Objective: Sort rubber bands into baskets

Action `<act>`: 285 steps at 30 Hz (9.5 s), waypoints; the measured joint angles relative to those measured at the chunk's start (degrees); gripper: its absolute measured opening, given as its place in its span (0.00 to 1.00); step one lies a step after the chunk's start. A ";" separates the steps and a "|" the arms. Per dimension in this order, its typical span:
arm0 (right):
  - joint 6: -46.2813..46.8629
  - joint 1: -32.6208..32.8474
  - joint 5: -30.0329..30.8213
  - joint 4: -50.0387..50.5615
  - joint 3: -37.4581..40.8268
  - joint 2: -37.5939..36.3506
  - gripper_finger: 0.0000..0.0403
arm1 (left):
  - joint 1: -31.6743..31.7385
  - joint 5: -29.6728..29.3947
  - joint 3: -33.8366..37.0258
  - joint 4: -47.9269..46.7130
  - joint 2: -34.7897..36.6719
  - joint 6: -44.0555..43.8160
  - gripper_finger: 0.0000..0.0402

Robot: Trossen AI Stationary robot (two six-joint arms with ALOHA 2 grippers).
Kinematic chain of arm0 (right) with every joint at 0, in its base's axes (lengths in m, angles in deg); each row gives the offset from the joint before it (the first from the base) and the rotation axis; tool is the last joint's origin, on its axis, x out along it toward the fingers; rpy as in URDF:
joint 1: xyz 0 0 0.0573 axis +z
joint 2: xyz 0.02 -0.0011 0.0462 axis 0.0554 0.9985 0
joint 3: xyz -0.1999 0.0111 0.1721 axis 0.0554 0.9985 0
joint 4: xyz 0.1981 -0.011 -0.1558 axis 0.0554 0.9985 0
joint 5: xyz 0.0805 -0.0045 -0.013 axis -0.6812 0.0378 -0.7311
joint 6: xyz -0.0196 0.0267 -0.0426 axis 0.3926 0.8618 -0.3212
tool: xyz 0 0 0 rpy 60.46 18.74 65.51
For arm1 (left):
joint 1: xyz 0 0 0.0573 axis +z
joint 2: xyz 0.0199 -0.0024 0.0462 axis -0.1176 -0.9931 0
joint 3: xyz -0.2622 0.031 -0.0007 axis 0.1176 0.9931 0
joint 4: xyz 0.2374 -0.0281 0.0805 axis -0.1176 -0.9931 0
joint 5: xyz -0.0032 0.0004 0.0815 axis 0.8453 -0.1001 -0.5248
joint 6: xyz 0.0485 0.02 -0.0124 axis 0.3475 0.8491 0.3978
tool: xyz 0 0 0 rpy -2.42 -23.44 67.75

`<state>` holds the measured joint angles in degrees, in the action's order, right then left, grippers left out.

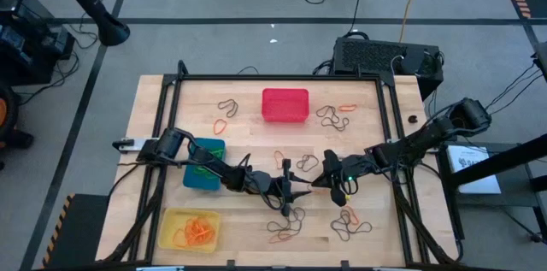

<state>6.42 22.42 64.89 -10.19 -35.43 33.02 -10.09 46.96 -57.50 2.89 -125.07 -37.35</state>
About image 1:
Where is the black computer case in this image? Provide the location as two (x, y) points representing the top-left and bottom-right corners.
(332, 36), (445, 102)

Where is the red plastic basket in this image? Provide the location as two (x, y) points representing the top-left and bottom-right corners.
(261, 87), (311, 124)

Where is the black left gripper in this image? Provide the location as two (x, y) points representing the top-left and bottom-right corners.
(250, 158), (314, 218)

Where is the blue plastic basket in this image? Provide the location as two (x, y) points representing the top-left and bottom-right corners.
(182, 137), (226, 191)

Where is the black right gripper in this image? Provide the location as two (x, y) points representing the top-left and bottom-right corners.
(311, 149), (371, 209)

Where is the black equipment rack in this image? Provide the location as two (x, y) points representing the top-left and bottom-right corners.
(0, 0), (77, 87)

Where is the yellow plastic basket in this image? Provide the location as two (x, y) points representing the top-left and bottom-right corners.
(156, 207), (222, 254)

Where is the white paper sheet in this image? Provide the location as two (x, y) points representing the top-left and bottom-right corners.
(446, 145), (503, 196)

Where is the black diagonal beam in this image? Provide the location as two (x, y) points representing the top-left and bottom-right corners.
(446, 133), (547, 189)

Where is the black orange wheeled device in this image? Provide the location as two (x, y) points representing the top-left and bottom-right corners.
(0, 84), (36, 151)

